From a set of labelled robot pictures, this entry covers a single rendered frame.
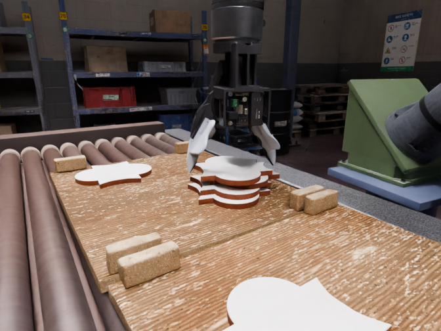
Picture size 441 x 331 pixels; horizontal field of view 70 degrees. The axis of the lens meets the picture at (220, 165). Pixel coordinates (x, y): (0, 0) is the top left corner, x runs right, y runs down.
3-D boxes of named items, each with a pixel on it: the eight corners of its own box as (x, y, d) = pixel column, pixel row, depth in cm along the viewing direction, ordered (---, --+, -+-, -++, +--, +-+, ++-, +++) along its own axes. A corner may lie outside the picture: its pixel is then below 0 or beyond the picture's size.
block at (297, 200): (314, 199, 50) (316, 182, 49) (324, 203, 49) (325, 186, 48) (288, 207, 47) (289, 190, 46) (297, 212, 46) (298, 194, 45)
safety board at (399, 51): (380, 71, 553) (388, 15, 526) (413, 71, 499) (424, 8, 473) (378, 71, 552) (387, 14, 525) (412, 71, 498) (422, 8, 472)
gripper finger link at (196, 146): (178, 171, 46) (214, 119, 45) (173, 161, 51) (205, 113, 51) (195, 181, 47) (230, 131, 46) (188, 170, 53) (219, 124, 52)
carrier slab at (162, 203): (199, 154, 82) (199, 148, 82) (328, 210, 50) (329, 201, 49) (50, 179, 64) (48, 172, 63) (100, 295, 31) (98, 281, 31)
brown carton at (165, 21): (183, 38, 470) (182, 14, 460) (191, 35, 436) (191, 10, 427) (149, 37, 450) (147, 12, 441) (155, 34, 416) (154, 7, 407)
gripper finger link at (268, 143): (284, 173, 51) (254, 129, 47) (269, 163, 56) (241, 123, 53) (298, 161, 51) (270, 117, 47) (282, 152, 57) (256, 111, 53)
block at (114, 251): (158, 250, 36) (157, 228, 35) (165, 257, 35) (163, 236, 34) (104, 267, 33) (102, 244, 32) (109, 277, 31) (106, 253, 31)
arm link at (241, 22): (205, 14, 48) (256, 16, 50) (206, 46, 49) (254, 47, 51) (218, 4, 41) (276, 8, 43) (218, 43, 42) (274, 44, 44)
